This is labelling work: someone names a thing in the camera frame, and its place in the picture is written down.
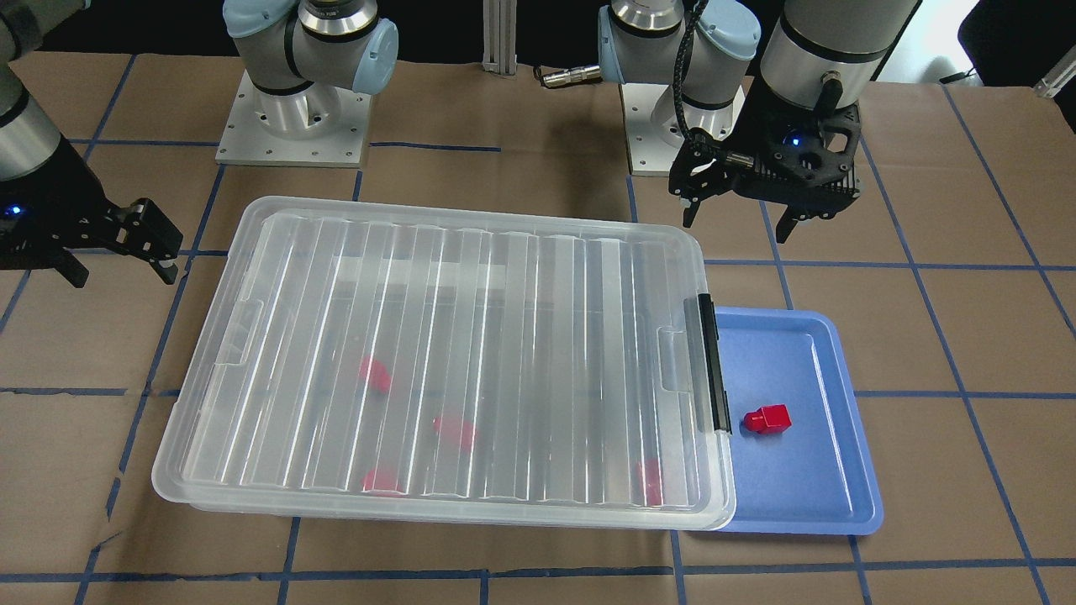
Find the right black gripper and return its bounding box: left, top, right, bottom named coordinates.
left=3, top=150, right=183, bottom=289

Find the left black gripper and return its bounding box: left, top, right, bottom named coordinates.
left=668, top=80, right=862, bottom=245

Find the red block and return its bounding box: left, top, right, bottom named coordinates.
left=358, top=355, right=393, bottom=394
left=433, top=416, right=479, bottom=453
left=742, top=403, right=794, bottom=435
left=635, top=458, right=664, bottom=507
left=362, top=468, right=406, bottom=498

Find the clear ribbed box lid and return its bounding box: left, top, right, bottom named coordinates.
left=151, top=196, right=736, bottom=510

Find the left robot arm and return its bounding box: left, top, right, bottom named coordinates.
left=596, top=1, right=917, bottom=244

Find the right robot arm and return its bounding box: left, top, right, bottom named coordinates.
left=3, top=1, right=399, bottom=289

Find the blue plastic tray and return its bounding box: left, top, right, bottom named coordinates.
left=714, top=307, right=884, bottom=536

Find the clear plastic storage box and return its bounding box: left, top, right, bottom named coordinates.
left=188, top=494, right=737, bottom=531

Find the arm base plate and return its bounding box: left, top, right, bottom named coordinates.
left=620, top=83, right=746, bottom=175
left=215, top=74, right=374, bottom=169

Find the black box latch handle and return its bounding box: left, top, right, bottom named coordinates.
left=683, top=292, right=731, bottom=434

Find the aluminium frame post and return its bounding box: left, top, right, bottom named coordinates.
left=481, top=0, right=518, bottom=78

